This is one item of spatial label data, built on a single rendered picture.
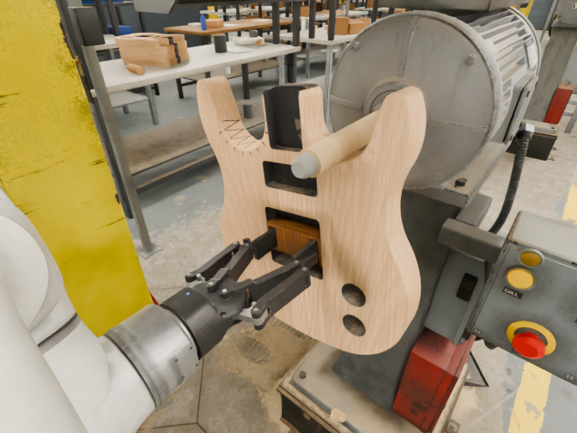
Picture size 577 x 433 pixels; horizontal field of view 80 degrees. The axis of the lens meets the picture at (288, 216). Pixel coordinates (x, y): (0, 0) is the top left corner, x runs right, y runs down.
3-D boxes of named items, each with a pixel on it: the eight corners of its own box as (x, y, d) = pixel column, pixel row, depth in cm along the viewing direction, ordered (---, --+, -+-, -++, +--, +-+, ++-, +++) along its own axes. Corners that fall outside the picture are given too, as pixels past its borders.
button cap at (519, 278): (506, 277, 50) (513, 261, 48) (529, 286, 48) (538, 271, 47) (503, 282, 49) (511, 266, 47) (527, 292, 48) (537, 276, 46)
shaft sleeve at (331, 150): (390, 134, 49) (371, 124, 50) (399, 113, 46) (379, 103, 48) (317, 183, 37) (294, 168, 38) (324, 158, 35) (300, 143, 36)
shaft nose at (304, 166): (314, 178, 37) (297, 167, 38) (320, 160, 35) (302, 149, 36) (303, 185, 36) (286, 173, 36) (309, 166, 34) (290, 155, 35)
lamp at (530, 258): (513, 261, 47) (522, 244, 46) (538, 271, 46) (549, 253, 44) (513, 264, 47) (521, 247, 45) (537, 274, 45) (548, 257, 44)
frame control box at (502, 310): (464, 267, 80) (502, 166, 65) (575, 314, 69) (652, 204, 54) (423, 338, 64) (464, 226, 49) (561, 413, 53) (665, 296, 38)
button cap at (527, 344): (512, 334, 54) (521, 317, 51) (541, 348, 52) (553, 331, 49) (506, 350, 51) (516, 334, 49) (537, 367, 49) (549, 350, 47)
